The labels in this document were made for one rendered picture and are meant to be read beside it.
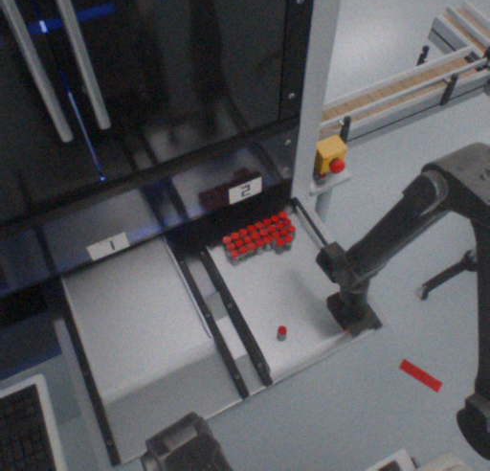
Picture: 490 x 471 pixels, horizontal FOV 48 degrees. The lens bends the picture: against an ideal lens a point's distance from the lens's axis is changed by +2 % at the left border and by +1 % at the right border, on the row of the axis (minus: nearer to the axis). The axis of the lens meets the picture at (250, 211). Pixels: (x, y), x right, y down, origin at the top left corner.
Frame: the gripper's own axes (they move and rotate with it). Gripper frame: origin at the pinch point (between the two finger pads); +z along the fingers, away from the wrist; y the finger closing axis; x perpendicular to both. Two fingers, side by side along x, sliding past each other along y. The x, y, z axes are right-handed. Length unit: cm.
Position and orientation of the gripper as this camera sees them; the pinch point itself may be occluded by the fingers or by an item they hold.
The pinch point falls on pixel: (349, 330)
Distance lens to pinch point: 125.4
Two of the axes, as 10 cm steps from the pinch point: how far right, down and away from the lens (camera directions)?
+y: -4.5, -6.4, 6.2
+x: -8.9, 3.8, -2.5
